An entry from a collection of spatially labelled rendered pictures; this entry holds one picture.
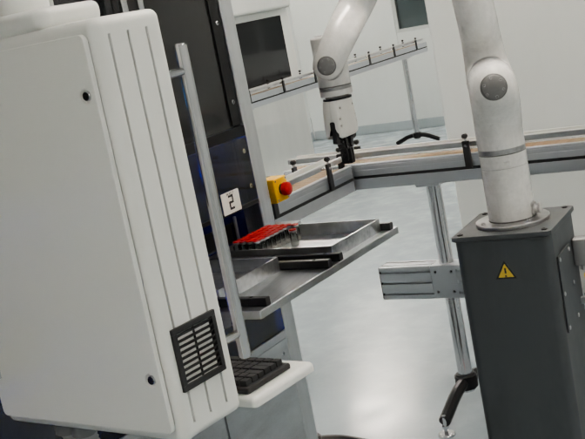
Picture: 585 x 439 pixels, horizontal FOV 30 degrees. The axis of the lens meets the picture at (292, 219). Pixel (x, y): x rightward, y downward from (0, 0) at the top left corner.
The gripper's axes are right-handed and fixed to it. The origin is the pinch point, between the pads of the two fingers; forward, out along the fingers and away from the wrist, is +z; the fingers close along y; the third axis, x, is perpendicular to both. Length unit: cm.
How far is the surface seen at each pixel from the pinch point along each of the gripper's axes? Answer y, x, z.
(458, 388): -79, -19, 98
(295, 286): 41.3, 3.7, 22.3
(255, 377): 83, 18, 28
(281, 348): -3, -35, 55
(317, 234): -5.5, -17.3, 22.1
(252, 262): 28.4, -16.5, 19.8
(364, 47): -796, -413, 17
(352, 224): -5.5, -5.7, 19.8
